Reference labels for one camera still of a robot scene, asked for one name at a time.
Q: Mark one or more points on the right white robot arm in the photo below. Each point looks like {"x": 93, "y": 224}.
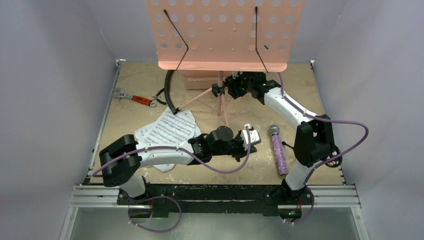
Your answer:
{"x": 314, "y": 140}

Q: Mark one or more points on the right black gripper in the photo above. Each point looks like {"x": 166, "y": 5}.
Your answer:
{"x": 228, "y": 88}

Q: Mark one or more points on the lower sheet music page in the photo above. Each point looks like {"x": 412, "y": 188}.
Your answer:
{"x": 145, "y": 132}

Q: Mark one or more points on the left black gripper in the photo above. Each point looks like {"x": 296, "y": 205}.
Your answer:
{"x": 242, "y": 151}

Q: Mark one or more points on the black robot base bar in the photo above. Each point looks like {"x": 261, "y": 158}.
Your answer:
{"x": 267, "y": 200}

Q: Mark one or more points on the red handled adjustable wrench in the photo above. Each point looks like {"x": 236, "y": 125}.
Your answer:
{"x": 120, "y": 93}

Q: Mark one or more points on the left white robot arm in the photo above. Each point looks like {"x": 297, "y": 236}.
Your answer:
{"x": 121, "y": 159}

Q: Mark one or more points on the purple glitter microphone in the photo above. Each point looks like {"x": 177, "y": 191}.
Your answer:
{"x": 278, "y": 149}

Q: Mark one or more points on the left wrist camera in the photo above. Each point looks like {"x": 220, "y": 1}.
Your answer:
{"x": 250, "y": 136}

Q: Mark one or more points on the pink plastic storage box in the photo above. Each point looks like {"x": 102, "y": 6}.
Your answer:
{"x": 199, "y": 79}

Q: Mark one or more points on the black handled pliers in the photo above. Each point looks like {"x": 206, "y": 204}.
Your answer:
{"x": 157, "y": 97}

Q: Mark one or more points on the pink folding music stand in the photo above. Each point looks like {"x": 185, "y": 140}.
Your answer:
{"x": 229, "y": 36}

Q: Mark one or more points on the aluminium table frame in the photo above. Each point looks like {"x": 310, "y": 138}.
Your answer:
{"x": 232, "y": 163}

